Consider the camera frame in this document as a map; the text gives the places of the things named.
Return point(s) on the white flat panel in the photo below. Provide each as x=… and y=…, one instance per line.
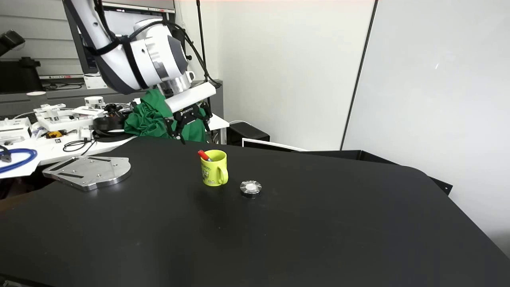
x=271, y=144

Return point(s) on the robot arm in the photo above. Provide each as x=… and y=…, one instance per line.
x=119, y=59

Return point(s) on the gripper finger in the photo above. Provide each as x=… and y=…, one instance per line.
x=173, y=126
x=206, y=115

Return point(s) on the red marker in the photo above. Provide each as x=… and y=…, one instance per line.
x=203, y=155

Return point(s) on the black headphones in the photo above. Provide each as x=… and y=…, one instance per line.
x=106, y=122

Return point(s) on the silver metal plate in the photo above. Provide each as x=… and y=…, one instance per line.
x=89, y=170

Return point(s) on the white table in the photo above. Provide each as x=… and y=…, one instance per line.
x=48, y=149

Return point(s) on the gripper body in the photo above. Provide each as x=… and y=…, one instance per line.
x=188, y=114

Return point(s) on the black box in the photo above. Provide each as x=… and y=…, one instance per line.
x=248, y=133

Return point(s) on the small round silver disc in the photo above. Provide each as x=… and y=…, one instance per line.
x=251, y=188

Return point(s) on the yellow mug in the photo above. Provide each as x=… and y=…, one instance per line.
x=214, y=171

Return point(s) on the white marked cylinder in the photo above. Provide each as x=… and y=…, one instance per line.
x=94, y=102

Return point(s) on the green cloth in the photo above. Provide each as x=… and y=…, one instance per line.
x=147, y=117

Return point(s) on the black pole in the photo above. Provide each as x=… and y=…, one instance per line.
x=201, y=36

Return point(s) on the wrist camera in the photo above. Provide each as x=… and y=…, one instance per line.
x=191, y=97

